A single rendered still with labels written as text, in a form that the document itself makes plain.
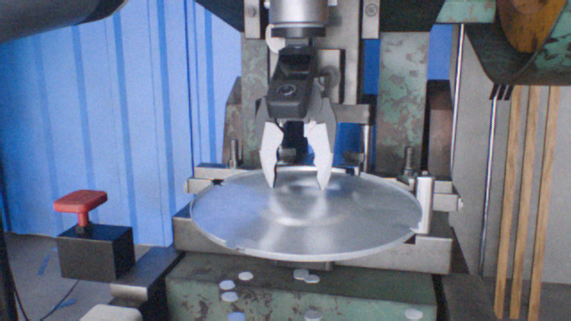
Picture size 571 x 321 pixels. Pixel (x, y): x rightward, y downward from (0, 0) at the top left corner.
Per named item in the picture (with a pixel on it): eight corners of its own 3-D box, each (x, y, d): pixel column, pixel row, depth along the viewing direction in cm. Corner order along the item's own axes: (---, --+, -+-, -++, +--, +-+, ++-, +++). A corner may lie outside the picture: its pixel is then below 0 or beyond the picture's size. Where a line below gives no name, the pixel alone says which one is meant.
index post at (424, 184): (431, 234, 70) (435, 173, 68) (410, 233, 71) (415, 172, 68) (429, 227, 73) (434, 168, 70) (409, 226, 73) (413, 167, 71)
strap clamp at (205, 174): (269, 199, 86) (268, 144, 83) (184, 193, 89) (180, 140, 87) (277, 189, 92) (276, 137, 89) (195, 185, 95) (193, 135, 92)
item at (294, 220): (139, 220, 56) (139, 214, 56) (274, 160, 79) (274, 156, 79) (365, 293, 41) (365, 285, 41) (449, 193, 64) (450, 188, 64)
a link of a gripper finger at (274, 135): (281, 178, 69) (297, 118, 66) (271, 190, 63) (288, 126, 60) (260, 171, 69) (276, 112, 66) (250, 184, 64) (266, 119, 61)
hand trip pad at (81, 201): (89, 253, 68) (84, 204, 67) (54, 250, 70) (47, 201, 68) (115, 234, 75) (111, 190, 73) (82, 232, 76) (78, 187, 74)
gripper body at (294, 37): (331, 115, 67) (332, 28, 64) (323, 126, 59) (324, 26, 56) (278, 114, 68) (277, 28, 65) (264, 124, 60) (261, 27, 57)
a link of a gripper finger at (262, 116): (285, 154, 63) (301, 93, 61) (281, 157, 62) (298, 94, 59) (252, 144, 64) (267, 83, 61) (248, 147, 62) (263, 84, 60)
